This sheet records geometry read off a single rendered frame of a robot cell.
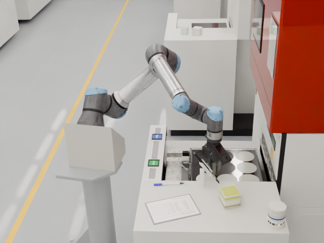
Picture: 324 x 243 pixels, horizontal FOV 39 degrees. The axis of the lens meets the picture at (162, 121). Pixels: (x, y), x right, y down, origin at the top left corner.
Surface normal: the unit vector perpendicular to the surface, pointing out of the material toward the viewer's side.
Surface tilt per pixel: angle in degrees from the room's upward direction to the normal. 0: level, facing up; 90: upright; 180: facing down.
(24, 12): 90
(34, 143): 0
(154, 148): 0
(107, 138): 90
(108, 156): 90
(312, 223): 90
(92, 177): 0
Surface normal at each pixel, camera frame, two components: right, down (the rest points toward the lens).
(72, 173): -0.03, -0.88
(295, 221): -0.06, 0.48
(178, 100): -0.60, -0.26
